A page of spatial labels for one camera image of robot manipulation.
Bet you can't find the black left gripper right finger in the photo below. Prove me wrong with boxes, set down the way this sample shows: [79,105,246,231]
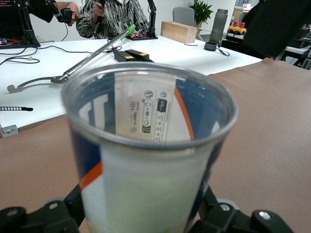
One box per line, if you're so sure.
[188,185,294,233]

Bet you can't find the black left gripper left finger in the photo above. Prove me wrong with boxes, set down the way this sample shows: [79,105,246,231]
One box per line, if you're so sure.
[0,184,89,233]

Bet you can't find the clear plastic tennis ball can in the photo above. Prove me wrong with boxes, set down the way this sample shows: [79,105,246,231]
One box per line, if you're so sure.
[61,62,239,233]

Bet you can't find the hand of patterned blouse person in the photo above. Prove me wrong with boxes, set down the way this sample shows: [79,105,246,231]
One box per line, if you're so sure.
[93,1,106,17]

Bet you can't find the brown table mat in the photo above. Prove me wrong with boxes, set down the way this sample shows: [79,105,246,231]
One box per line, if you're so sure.
[0,57,311,233]

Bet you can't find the white work table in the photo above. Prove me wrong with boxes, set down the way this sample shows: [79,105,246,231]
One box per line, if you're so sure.
[0,35,263,139]

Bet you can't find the black box yellow label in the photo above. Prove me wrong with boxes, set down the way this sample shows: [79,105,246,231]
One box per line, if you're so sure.
[113,50,137,63]
[124,49,155,63]

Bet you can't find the yellow box red buttons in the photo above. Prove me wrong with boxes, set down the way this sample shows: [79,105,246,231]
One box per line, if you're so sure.
[227,21,247,37]

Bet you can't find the black articulated stand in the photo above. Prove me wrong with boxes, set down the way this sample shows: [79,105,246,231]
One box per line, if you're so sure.
[0,0,41,49]
[126,0,159,41]

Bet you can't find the grey cylindrical flask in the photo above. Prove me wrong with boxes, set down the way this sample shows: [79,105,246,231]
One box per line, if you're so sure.
[209,8,229,45]

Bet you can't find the light wooden block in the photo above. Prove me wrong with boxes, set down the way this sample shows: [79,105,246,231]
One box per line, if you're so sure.
[160,20,198,45]

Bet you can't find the large black panel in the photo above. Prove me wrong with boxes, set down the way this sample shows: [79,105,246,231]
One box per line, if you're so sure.
[242,0,311,60]

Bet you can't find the grey office chair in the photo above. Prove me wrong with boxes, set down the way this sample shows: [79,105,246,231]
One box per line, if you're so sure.
[172,6,195,28]

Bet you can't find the person in black top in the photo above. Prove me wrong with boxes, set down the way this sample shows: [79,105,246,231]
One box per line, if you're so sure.
[0,0,81,41]

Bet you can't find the green potted plant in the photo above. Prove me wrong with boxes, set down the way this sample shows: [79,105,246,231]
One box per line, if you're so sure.
[189,0,214,25]

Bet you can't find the person in patterned blouse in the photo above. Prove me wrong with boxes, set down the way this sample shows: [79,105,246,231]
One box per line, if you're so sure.
[76,0,150,40]

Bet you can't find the metal edge clamp bracket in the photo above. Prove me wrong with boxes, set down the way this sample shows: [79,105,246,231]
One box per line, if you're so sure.
[0,124,19,138]

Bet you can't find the black table cable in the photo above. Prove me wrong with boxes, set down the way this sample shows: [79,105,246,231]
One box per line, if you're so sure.
[0,36,122,67]

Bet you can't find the black cap with strap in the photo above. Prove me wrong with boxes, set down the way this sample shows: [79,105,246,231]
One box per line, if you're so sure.
[204,41,230,57]

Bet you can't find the metal reacher stick green handle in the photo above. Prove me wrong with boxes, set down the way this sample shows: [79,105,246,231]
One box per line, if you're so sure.
[6,23,137,94]

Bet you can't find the black teleoperation handle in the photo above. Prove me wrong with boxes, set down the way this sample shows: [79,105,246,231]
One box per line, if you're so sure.
[60,8,74,26]

